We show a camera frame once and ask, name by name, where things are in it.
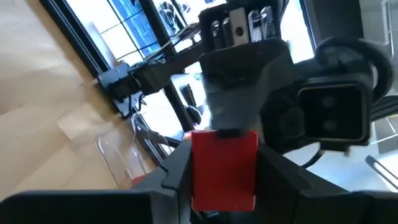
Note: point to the black aluminium table frame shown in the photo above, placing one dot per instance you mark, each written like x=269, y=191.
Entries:
x=77, y=40

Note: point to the clear plastic bin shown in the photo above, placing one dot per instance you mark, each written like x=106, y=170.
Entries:
x=118, y=155

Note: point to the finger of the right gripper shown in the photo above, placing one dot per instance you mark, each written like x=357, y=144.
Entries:
x=242, y=77

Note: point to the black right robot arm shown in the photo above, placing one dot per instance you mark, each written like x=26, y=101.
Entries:
x=155, y=74

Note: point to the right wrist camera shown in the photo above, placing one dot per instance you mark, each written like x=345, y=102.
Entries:
x=334, y=112

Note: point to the long red block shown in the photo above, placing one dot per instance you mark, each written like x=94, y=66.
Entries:
x=224, y=171

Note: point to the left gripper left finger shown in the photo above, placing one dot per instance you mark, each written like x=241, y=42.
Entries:
x=177, y=186

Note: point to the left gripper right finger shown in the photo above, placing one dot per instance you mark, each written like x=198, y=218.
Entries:
x=276, y=193

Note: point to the small red block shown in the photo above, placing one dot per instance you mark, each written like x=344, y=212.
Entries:
x=140, y=180

